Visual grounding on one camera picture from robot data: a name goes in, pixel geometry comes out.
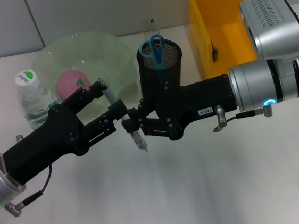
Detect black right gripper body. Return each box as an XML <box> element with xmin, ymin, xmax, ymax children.
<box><xmin>151</xmin><ymin>72</ymin><xmax>243</xmax><ymax>143</ymax></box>

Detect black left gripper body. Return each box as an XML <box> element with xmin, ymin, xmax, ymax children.
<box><xmin>0</xmin><ymin>98</ymin><xmax>93</xmax><ymax>187</ymax></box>

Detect pink toy peach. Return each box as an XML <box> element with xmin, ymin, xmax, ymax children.
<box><xmin>54</xmin><ymin>68</ymin><xmax>93</xmax><ymax>101</ymax></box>

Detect silver clear ballpoint pen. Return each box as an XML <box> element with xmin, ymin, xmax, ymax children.
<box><xmin>97</xmin><ymin>74</ymin><xmax>150</xmax><ymax>157</ymax></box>

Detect clear green label water bottle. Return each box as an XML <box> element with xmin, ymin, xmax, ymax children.
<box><xmin>13</xmin><ymin>65</ymin><xmax>62</xmax><ymax>132</ymax></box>

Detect blue capped scissors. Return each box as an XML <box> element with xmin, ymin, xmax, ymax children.
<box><xmin>137</xmin><ymin>33</ymin><xmax>169</xmax><ymax>73</ymax></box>

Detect clear plastic ruler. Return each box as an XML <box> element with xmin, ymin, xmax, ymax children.
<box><xmin>142</xmin><ymin>17</ymin><xmax>163</xmax><ymax>44</ymax></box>

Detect black mesh pen cup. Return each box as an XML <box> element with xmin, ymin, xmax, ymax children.
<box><xmin>134</xmin><ymin>36</ymin><xmax>188</xmax><ymax>109</ymax></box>

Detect pale green wavy fruit bowl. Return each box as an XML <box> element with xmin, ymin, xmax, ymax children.
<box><xmin>27</xmin><ymin>26</ymin><xmax>144</xmax><ymax>131</ymax></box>

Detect yellow plastic storage bin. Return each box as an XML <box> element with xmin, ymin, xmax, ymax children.
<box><xmin>186</xmin><ymin>0</ymin><xmax>269</xmax><ymax>80</ymax></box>

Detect right arm cable with plug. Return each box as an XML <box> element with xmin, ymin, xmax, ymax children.
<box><xmin>209</xmin><ymin>98</ymin><xmax>276</xmax><ymax>134</ymax></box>

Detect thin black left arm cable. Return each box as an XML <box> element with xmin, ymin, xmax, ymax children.
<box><xmin>0</xmin><ymin>164</ymin><xmax>58</xmax><ymax>219</ymax></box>

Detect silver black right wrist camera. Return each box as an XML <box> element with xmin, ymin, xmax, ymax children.
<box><xmin>238</xmin><ymin>0</ymin><xmax>299</xmax><ymax>67</ymax></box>

